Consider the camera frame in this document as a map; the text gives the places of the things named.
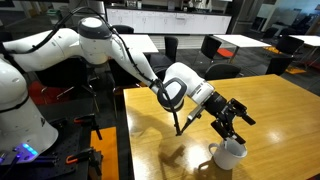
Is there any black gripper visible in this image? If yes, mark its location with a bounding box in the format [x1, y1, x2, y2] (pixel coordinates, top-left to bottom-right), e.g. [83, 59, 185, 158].
[202, 90, 257, 146]

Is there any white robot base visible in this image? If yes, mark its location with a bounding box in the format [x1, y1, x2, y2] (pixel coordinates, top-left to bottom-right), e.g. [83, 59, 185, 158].
[0, 58, 60, 158]

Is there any white ceramic mug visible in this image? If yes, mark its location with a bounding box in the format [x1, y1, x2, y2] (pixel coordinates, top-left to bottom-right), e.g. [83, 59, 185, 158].
[208, 137, 249, 171]

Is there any black office chair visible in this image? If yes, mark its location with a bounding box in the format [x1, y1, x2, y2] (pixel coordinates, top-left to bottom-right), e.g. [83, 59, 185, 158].
[34, 56, 102, 113]
[262, 26, 280, 40]
[199, 34, 223, 62]
[163, 35, 180, 64]
[203, 62, 242, 82]
[265, 54, 295, 77]
[275, 34, 305, 56]
[111, 24, 135, 35]

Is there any white table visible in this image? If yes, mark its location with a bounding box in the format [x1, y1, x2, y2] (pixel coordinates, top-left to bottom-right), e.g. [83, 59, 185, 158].
[118, 33, 160, 55]
[213, 33, 272, 64]
[288, 34, 320, 48]

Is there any white cabinet row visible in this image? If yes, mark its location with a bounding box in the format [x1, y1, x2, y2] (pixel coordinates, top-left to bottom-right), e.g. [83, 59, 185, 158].
[105, 6, 233, 35]

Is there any orange and black clamp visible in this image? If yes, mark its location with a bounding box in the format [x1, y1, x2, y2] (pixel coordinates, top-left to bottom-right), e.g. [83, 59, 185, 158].
[73, 113, 103, 141]
[65, 147, 103, 177]

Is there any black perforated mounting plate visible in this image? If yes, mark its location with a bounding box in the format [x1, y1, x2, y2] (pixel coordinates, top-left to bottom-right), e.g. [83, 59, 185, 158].
[0, 113, 98, 180]

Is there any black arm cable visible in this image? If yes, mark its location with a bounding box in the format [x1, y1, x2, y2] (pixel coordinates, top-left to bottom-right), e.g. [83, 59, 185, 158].
[0, 5, 183, 137]

